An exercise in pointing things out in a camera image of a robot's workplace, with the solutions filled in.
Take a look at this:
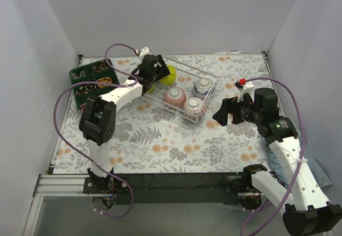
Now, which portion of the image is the lime green bowl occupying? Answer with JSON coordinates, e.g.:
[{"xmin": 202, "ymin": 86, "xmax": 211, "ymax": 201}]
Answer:
[
  {"xmin": 159, "ymin": 65, "xmax": 177, "ymax": 86},
  {"xmin": 146, "ymin": 84, "xmax": 154, "ymax": 94}
]

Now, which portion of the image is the pink patterned bowl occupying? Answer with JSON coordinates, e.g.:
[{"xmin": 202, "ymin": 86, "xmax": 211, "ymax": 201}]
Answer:
[{"xmin": 163, "ymin": 87, "xmax": 186, "ymax": 108}]

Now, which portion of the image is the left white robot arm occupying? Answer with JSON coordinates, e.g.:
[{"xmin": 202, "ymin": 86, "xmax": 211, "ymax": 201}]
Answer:
[{"xmin": 79, "ymin": 54, "xmax": 170, "ymax": 193}]

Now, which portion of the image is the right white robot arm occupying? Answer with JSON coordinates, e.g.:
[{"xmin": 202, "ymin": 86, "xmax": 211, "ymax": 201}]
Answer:
[{"xmin": 213, "ymin": 88, "xmax": 341, "ymax": 235}]

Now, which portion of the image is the red diamond patterned bowl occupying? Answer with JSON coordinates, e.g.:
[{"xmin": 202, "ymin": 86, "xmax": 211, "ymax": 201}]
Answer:
[{"xmin": 183, "ymin": 97, "xmax": 207, "ymax": 121}]

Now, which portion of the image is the blue patterned white bowl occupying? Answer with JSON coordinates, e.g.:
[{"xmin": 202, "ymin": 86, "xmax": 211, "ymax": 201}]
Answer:
[{"xmin": 193, "ymin": 78, "xmax": 213, "ymax": 98}]

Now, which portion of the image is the green compartment organizer tray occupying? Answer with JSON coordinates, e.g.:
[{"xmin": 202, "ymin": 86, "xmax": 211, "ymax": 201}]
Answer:
[{"xmin": 69, "ymin": 59, "xmax": 120, "ymax": 113}]

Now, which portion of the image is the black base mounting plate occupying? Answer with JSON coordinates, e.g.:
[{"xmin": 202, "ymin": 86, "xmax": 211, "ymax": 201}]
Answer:
[{"xmin": 82, "ymin": 173, "xmax": 265, "ymax": 210}]

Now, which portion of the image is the blue cloth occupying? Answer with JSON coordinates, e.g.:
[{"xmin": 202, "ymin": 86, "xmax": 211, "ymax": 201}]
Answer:
[{"xmin": 267, "ymin": 118, "xmax": 332, "ymax": 188}]

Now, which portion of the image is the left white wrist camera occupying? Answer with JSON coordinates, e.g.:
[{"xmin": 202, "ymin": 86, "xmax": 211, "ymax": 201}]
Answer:
[{"xmin": 135, "ymin": 47, "xmax": 151, "ymax": 60}]

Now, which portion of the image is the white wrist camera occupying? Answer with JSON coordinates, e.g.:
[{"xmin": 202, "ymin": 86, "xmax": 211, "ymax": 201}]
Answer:
[
  {"xmin": 135, "ymin": 47, "xmax": 151, "ymax": 60},
  {"xmin": 235, "ymin": 79, "xmax": 254, "ymax": 102}
]

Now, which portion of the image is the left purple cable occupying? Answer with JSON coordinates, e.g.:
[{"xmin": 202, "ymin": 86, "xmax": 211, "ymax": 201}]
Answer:
[{"xmin": 53, "ymin": 43, "xmax": 142, "ymax": 218}]

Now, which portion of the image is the purple cable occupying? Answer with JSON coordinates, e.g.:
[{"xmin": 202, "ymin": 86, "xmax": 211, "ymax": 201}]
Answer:
[
  {"xmin": 240, "ymin": 77, "xmax": 306, "ymax": 236},
  {"xmin": 53, "ymin": 43, "xmax": 142, "ymax": 218}
]

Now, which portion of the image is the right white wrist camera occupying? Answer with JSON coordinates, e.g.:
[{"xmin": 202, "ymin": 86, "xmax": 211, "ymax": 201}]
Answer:
[{"xmin": 235, "ymin": 79, "xmax": 254, "ymax": 102}]

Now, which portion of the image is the white wire dish rack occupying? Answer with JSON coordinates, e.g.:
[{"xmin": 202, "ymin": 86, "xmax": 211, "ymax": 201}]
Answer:
[{"xmin": 142, "ymin": 55, "xmax": 220, "ymax": 124}]

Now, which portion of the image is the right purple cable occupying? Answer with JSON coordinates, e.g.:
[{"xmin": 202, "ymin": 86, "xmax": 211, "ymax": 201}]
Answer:
[{"xmin": 240, "ymin": 77, "xmax": 306, "ymax": 236}]

